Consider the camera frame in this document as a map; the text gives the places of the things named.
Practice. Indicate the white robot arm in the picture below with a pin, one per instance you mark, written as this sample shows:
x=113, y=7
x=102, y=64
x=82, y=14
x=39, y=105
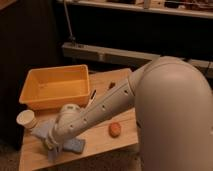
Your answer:
x=173, y=103

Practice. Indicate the light grey towel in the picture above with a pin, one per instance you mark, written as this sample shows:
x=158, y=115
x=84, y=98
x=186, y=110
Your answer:
x=41, y=132

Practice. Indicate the grey metal shelf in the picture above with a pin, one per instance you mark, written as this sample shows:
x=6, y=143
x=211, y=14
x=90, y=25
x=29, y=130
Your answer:
x=118, y=56

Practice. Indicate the blue sponge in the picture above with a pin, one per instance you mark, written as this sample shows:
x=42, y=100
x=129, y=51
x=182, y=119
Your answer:
x=74, y=145

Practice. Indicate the upper wooden shelf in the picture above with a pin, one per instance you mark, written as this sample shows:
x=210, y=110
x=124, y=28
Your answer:
x=128, y=7

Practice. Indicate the yellow plastic bin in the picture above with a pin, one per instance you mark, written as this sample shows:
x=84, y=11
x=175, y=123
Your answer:
x=47, y=88

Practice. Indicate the brown toy figure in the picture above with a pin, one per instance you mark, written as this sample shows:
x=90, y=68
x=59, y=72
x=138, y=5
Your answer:
x=111, y=85

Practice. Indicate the orange round toy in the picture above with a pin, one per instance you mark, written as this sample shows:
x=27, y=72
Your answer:
x=114, y=129

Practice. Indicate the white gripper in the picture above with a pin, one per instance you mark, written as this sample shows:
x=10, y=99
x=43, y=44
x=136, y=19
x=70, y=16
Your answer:
x=52, y=144

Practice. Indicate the metal pole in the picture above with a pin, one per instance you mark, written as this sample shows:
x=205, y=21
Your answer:
x=71, y=36

